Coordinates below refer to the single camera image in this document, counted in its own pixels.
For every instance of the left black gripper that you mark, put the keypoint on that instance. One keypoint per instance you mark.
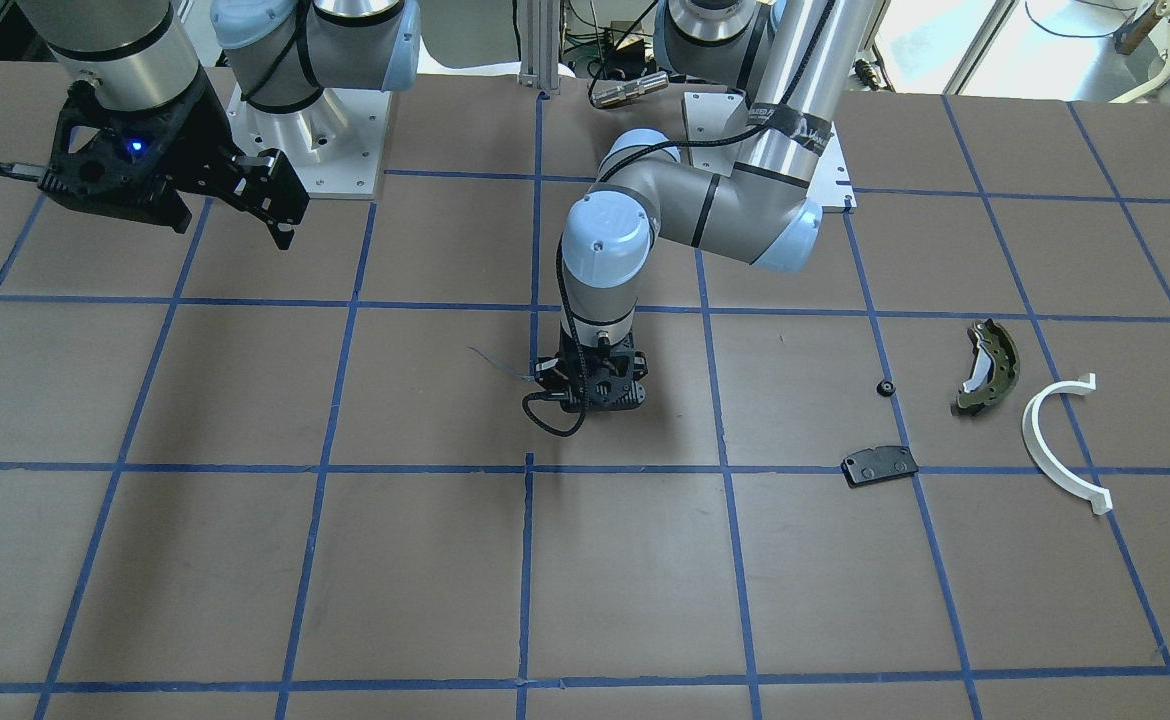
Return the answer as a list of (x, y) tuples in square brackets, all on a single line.
[(548, 372)]

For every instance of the black brake pad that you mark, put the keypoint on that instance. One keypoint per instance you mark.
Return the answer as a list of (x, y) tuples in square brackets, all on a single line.
[(875, 465)]

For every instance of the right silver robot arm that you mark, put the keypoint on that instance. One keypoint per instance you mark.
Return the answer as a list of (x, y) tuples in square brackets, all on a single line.
[(283, 53)]

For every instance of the aluminium frame post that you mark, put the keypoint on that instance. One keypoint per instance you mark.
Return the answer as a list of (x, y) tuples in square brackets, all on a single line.
[(539, 38)]

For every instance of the green brake shoe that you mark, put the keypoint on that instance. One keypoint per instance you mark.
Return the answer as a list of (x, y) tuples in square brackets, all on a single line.
[(995, 369)]

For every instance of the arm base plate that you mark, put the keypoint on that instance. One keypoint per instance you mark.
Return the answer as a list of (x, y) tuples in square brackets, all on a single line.
[(335, 145), (710, 116)]

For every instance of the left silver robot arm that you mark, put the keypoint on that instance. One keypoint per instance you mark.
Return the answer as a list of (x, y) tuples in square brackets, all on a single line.
[(791, 61)]

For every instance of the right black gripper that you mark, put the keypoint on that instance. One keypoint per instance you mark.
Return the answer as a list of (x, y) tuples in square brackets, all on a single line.
[(203, 133)]

